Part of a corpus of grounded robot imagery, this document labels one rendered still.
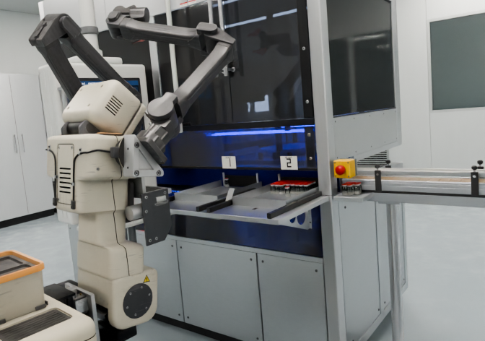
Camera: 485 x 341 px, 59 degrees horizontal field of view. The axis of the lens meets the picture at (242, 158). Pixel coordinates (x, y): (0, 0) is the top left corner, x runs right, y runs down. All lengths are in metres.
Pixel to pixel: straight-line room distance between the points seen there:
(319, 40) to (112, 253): 1.13
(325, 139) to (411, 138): 4.71
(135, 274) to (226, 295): 1.05
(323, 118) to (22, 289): 1.23
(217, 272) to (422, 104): 4.65
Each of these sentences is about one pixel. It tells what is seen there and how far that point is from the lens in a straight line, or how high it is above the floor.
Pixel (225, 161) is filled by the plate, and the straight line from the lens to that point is 2.12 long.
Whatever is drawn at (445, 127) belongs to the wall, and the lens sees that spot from 6.38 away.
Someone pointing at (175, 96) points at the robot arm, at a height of 1.32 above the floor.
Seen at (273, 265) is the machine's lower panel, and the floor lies 0.53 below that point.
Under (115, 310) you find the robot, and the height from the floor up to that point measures 0.73.
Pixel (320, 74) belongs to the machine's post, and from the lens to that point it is 1.82.
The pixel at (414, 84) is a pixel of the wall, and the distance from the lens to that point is 6.45.
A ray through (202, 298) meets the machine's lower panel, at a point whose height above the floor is 0.27.
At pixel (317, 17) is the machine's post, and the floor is 1.61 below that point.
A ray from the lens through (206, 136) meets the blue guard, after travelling 2.19.
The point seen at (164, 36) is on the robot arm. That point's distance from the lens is 1.58.
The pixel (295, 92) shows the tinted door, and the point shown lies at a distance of 1.88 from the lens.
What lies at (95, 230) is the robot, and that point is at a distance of 1.35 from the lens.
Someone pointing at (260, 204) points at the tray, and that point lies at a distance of 1.72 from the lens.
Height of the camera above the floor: 1.27
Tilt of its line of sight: 6 degrees down
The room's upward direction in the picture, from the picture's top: 5 degrees counter-clockwise
